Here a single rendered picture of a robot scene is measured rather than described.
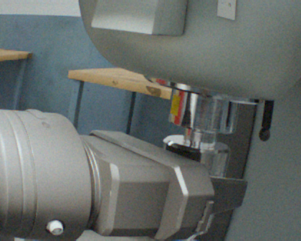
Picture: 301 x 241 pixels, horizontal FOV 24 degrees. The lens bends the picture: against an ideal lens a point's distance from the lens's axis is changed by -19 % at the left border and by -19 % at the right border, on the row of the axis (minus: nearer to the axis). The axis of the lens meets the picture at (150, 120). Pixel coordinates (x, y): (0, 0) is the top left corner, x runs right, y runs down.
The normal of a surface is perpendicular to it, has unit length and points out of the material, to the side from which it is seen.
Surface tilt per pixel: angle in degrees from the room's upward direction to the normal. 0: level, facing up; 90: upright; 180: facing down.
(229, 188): 90
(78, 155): 49
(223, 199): 90
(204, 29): 93
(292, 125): 90
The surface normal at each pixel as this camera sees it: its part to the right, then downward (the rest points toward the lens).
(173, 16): 0.87, 0.21
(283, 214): -0.47, 0.06
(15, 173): 0.62, -0.11
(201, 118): -0.17, 0.12
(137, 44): -0.49, 0.40
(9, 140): 0.55, -0.54
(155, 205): 0.59, 0.22
